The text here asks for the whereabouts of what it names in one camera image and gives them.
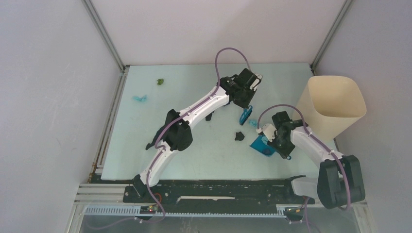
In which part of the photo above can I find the blue dustpan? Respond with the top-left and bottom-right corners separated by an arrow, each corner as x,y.
250,135 -> 295,160

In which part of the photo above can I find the blue hand brush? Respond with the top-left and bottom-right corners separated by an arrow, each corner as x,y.
239,105 -> 253,126

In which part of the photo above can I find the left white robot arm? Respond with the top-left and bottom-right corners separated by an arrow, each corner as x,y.
133,68 -> 262,202

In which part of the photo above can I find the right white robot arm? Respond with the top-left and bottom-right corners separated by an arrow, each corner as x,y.
268,111 -> 366,209

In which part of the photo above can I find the small blue scrap right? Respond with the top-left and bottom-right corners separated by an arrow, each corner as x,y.
262,148 -> 272,156

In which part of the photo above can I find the teal paper scrap right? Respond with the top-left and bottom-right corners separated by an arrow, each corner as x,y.
248,119 -> 257,128

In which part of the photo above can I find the teal paper scrap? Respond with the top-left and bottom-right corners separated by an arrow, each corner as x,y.
132,95 -> 147,102
248,119 -> 257,128

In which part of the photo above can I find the black paper scrap centre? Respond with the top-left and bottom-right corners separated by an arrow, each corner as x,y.
205,111 -> 214,121

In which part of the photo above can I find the black paper scrap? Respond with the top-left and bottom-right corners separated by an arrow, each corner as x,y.
235,132 -> 245,141
205,111 -> 214,121

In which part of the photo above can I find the black paper scrap right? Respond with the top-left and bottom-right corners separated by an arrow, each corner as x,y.
235,132 -> 245,141

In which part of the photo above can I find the cream waste bin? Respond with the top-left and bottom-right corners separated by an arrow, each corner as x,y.
295,75 -> 367,141

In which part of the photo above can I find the teal paper scrap left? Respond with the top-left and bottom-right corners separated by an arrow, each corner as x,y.
132,95 -> 147,102

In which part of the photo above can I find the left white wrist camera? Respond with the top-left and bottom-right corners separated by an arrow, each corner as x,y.
250,74 -> 263,91

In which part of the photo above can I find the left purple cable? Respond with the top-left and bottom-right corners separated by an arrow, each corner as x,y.
146,47 -> 252,213

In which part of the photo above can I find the right aluminium frame post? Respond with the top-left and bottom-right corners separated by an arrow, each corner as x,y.
310,0 -> 355,74

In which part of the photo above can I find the aluminium frame post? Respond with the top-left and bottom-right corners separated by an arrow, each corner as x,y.
81,0 -> 126,72
310,0 -> 355,74

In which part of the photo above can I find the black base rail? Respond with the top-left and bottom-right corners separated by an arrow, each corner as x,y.
96,175 -> 326,216

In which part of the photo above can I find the left aluminium frame post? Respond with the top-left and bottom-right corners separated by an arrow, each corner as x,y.
81,0 -> 126,72

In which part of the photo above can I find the white cable duct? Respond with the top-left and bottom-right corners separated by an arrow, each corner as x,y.
84,205 -> 292,218

